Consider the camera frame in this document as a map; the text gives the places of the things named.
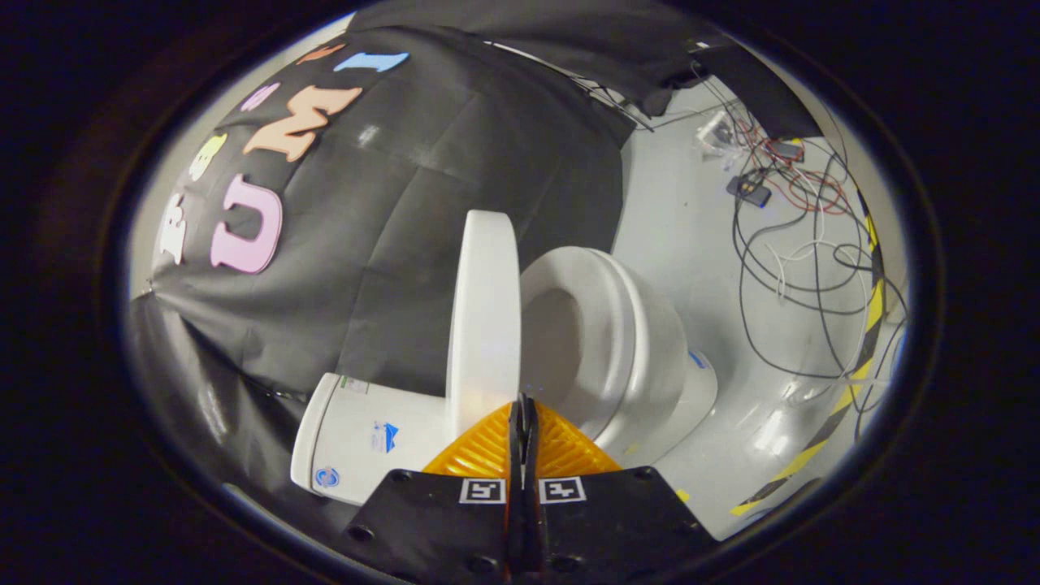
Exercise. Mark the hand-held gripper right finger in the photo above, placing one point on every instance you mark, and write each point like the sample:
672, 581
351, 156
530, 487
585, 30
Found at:
617, 520

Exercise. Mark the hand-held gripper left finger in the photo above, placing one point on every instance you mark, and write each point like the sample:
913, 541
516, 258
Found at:
439, 520

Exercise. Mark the white toilet lid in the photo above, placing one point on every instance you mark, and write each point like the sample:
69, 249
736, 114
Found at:
483, 325

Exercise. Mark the white ceramic toilet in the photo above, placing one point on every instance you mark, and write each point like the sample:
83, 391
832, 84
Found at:
666, 366

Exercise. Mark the white toilet seat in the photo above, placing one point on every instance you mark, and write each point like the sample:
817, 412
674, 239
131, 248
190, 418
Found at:
601, 325

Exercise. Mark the yellow black hazard tape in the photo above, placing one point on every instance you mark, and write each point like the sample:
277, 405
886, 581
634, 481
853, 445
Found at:
845, 398

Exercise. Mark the black backdrop cloth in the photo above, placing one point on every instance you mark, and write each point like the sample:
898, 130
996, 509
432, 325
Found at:
406, 203

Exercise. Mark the small black device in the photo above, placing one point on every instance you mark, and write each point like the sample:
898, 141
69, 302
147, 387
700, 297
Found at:
749, 189

